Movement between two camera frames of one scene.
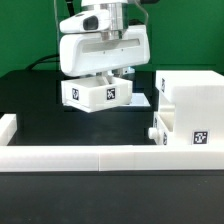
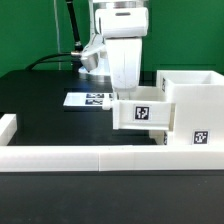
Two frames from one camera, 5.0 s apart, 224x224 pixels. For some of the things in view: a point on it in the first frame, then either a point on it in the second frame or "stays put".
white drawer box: x=92 y=93 to x=141 y=108
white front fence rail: x=109 y=158 stays put
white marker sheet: x=139 y=100 to x=87 y=99
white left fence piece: x=8 y=127 stays put
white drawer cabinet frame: x=198 y=97 stays put
